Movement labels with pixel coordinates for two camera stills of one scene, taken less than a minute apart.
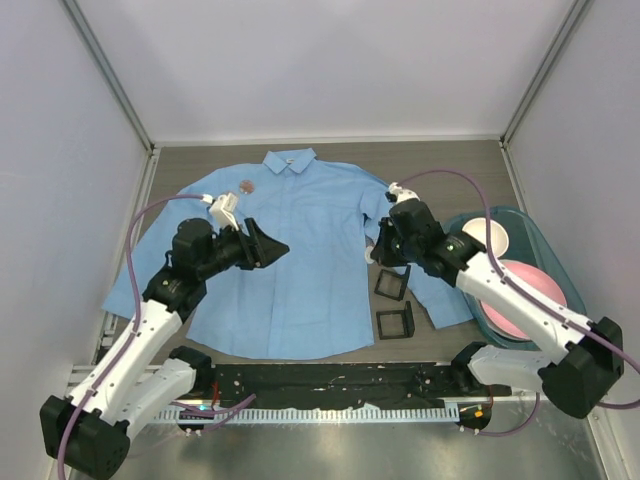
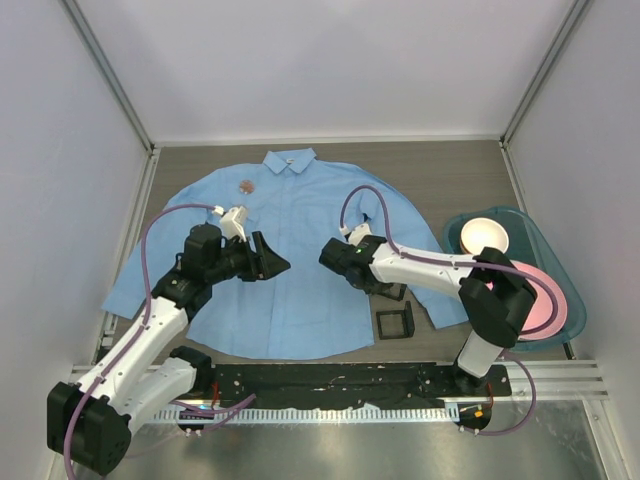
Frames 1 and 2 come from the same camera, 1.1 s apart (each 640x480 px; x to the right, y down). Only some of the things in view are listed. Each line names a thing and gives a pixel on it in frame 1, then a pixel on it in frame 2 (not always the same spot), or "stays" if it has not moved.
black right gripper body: x=382 y=245 → x=382 y=288
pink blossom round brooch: x=246 y=186 stays
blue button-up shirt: x=318 y=300 stays
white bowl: x=477 y=229 stays
